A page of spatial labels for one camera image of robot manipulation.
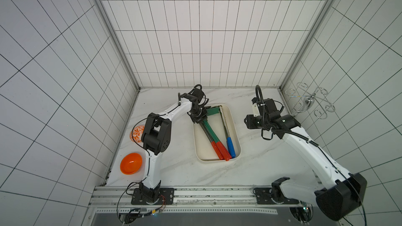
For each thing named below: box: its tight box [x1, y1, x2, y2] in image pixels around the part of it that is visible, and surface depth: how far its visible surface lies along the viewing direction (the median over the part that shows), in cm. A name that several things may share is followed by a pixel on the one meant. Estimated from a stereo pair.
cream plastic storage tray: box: [193, 104, 242, 162], surface depth 93 cm
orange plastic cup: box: [119, 152, 143, 175], surface depth 82 cm
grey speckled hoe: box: [198, 122, 226, 161], surface depth 83 cm
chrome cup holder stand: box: [285, 82, 335, 120], surface depth 77 cm
